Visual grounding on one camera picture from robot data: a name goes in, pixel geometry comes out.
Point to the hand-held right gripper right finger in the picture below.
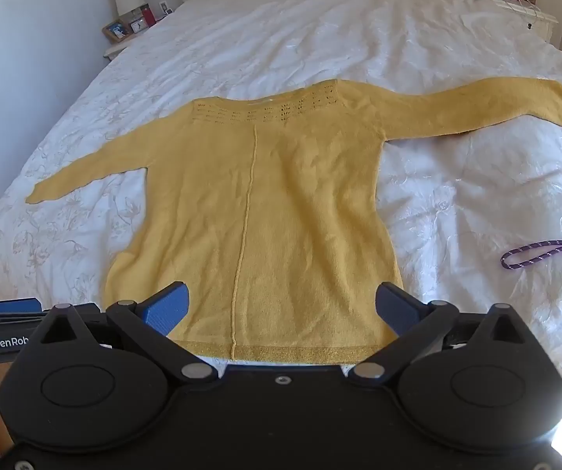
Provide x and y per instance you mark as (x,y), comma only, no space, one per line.
(398,309)

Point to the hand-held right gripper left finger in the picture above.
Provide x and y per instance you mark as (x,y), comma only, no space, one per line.
(166,309)

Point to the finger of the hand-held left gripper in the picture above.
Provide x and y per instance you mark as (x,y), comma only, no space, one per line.
(17,306)

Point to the yellow knit sweater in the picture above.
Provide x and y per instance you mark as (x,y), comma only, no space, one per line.
(281,215)

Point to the white bedside table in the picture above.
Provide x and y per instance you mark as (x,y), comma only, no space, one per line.
(114,49)

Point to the bed with white embroidered bedspread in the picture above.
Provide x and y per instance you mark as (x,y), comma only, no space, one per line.
(320,34)

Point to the red bottle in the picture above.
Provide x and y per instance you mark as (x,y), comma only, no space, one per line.
(149,13)

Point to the small white device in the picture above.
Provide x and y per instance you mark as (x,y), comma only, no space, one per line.
(166,8)

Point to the cream bedside table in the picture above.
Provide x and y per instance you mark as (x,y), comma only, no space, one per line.
(530,14)

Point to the small silver clock frame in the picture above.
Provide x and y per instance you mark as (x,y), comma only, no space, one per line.
(137,24)

